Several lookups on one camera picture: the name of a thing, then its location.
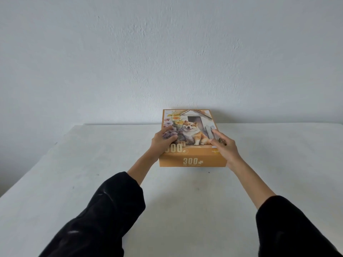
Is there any person's right hand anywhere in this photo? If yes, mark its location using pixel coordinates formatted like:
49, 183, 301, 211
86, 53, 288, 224
209, 130, 242, 170

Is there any person's left hand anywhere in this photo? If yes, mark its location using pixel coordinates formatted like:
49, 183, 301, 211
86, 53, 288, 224
148, 125, 178, 162

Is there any orange dog puzzle box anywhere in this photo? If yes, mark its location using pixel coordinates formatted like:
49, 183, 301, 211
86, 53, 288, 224
159, 109, 227, 168

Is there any person's right forearm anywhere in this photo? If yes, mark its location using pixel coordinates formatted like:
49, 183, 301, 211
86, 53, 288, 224
227, 159, 343, 257

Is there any person's left forearm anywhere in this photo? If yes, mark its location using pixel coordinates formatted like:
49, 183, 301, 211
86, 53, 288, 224
38, 152, 159, 257

